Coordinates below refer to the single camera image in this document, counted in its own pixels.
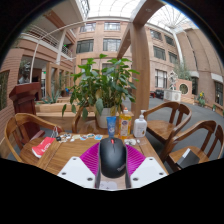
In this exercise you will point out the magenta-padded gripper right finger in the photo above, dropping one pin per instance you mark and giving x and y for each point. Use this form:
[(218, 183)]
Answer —
[(146, 170)]

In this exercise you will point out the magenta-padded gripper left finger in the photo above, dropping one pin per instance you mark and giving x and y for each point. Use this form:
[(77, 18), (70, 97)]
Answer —
[(78, 170)]

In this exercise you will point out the black computer mouse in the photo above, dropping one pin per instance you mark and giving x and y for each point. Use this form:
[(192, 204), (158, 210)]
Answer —
[(112, 158)]

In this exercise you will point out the small white packets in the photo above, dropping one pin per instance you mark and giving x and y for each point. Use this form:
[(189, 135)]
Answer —
[(131, 142)]

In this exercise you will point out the small black key fob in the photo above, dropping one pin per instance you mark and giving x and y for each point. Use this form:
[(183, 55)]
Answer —
[(58, 138)]

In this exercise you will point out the red white package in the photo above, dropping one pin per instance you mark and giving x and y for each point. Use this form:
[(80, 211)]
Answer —
[(42, 147)]

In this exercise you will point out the black flat box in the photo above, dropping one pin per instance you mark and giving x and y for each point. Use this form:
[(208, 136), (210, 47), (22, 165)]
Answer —
[(187, 158)]

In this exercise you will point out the white pump bottle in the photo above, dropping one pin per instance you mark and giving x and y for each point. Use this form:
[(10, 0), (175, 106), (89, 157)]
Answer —
[(140, 127)]

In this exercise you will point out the wooden armchair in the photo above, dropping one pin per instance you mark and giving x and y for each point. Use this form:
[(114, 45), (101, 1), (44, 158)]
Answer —
[(200, 126), (80, 123), (23, 121), (165, 128)]

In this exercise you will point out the yellow dish soap bottle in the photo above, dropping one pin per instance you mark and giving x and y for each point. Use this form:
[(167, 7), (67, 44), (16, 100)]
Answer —
[(125, 125)]

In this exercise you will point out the blue squeeze tube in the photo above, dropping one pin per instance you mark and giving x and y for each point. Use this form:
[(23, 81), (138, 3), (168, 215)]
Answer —
[(111, 126)]

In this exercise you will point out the dark red wooden lectern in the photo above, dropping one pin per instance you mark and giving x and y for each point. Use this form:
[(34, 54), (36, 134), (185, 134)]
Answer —
[(26, 100)]

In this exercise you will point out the green potted plant white pot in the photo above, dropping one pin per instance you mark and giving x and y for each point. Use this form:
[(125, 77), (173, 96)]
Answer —
[(103, 86)]

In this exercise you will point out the white sculpture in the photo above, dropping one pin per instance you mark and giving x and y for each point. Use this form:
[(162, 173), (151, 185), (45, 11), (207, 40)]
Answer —
[(173, 80)]

